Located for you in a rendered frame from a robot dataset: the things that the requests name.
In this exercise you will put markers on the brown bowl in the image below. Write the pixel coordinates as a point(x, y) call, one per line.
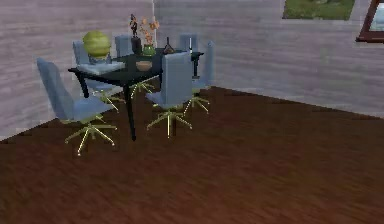
point(143, 65)

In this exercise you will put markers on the dark brown bottle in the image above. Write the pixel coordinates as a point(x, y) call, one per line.
point(168, 49)

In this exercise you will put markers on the black dining table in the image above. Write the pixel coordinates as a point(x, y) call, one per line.
point(116, 75)

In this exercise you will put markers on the grey glass stand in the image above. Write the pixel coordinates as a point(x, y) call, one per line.
point(99, 59)

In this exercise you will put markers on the yellow-green round ball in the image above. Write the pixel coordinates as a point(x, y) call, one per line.
point(96, 43)

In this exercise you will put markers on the blue swivel chair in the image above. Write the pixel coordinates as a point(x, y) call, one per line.
point(71, 106)
point(171, 86)
point(87, 85)
point(122, 45)
point(208, 71)

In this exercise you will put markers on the dark figurine on black base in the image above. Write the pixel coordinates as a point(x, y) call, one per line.
point(135, 41)

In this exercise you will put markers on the white candle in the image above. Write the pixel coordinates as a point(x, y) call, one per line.
point(190, 45)

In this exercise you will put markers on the green vase with orange flowers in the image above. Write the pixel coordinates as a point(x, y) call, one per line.
point(148, 49)

